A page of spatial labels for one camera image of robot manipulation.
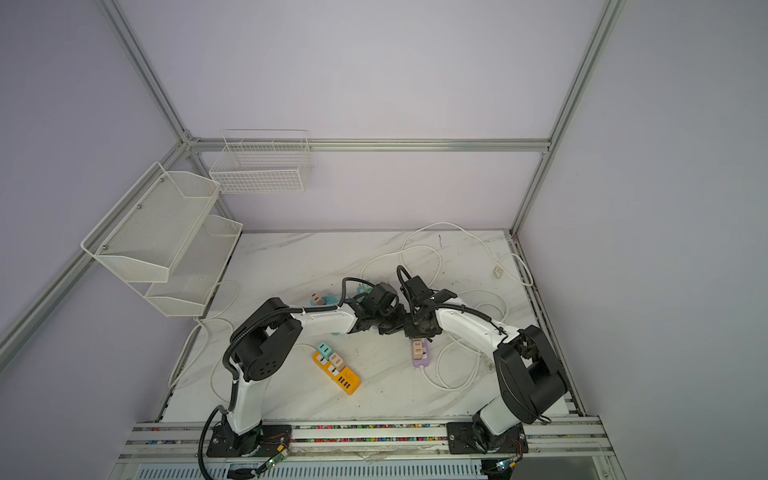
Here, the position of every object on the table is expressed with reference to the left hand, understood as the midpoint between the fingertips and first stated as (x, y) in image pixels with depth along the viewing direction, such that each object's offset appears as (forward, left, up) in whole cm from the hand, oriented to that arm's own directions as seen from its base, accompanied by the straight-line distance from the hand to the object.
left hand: (413, 325), depth 91 cm
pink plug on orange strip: (-13, +21, +3) cm, 25 cm away
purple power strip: (-10, -3, -2) cm, 11 cm away
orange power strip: (-16, +19, -1) cm, 25 cm away
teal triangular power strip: (+9, +27, +1) cm, 29 cm away
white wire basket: (+42, +50, +29) cm, 71 cm away
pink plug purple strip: (-9, -1, +4) cm, 10 cm away
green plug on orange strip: (-9, +25, +3) cm, 27 cm away
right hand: (-2, +1, +2) cm, 3 cm away
